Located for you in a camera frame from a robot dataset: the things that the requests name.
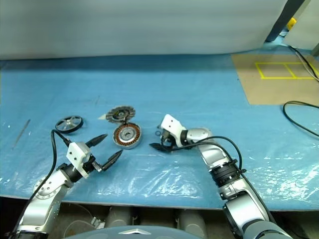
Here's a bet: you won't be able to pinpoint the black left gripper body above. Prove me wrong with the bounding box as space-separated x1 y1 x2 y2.
83 148 103 175

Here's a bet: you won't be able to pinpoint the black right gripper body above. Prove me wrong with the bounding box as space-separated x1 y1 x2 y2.
160 128 176 149

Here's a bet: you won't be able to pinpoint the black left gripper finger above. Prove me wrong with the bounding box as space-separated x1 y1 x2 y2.
100 149 124 173
86 133 109 148

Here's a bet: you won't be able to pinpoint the silver motor housing copper windings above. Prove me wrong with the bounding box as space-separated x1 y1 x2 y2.
113 121 143 150

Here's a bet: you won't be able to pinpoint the black spoked rotor wheel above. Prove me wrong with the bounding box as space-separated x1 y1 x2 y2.
55 115 84 135

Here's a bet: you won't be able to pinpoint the grey ribbed motor lid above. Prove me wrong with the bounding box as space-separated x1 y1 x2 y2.
105 105 136 124

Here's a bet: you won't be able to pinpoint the blue plastic table cover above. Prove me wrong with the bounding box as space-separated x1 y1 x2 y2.
0 39 319 215

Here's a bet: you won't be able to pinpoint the grey rounded cylinder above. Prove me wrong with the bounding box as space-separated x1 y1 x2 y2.
105 206 133 228
177 209 208 238

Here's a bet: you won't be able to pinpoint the small white connector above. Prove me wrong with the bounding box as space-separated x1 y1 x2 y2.
90 216 106 230

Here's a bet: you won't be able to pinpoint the thin grey metal rod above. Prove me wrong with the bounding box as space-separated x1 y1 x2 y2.
12 119 31 150

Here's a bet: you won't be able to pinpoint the grey robot torso shell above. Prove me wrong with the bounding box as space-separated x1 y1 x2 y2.
81 225 199 239

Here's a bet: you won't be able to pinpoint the yellow tape rectangle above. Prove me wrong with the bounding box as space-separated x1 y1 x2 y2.
255 62 318 80

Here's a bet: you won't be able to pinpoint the brown cardboard sheet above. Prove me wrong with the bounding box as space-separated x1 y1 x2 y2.
231 53 319 106

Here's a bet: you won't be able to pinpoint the white foam backdrop panel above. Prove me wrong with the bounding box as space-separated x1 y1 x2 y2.
0 0 306 61

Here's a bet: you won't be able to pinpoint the yellow plastic object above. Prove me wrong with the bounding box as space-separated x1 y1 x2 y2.
286 17 298 31

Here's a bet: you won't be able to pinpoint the white box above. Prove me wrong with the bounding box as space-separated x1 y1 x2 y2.
284 0 319 50

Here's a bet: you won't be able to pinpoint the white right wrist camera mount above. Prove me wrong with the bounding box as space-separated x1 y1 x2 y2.
159 114 187 150

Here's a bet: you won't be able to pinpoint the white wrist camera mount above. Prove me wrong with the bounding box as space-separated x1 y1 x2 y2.
66 141 92 179
159 114 187 150

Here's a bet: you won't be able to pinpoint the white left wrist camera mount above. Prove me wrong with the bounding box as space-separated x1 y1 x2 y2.
66 141 92 179

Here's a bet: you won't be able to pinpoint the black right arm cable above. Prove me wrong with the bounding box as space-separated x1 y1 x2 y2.
170 135 248 175

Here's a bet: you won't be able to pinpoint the black looped table cable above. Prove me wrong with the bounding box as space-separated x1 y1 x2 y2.
283 100 319 138

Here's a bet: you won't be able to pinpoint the grey-blue upright post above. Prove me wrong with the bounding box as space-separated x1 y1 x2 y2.
265 0 292 42

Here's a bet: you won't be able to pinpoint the black and white cables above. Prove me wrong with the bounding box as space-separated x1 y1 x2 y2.
287 44 319 82

